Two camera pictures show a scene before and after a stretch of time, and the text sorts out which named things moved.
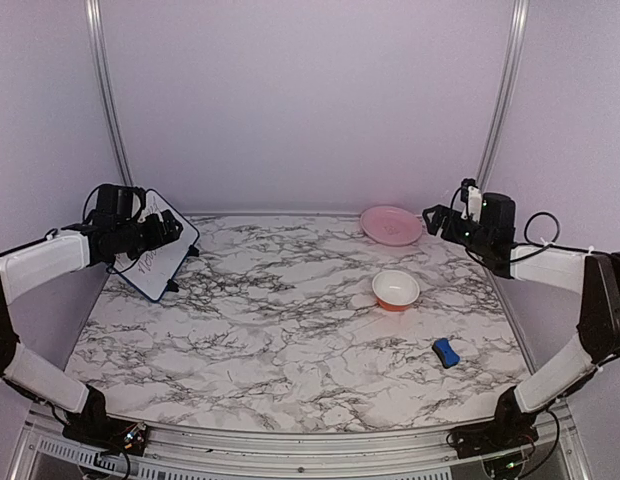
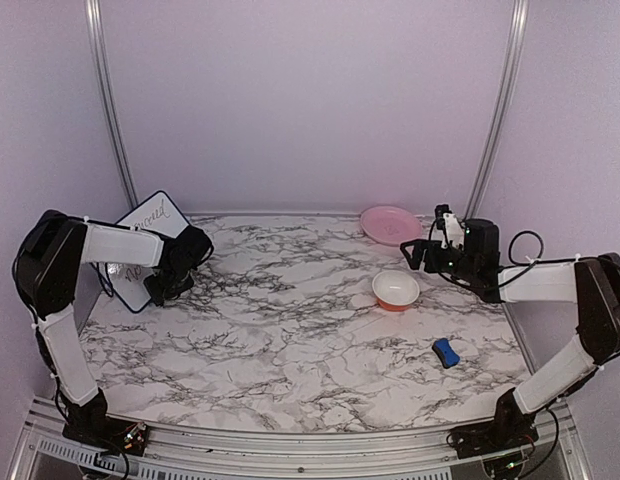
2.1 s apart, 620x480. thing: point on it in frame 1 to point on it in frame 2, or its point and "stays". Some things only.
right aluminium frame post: x=505 y=92 stays
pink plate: x=391 y=225 stays
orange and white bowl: x=395 y=291 stays
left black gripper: x=157 y=237 to x=158 y=296
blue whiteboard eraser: x=445 y=353 stays
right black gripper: x=440 y=213 to x=420 y=246
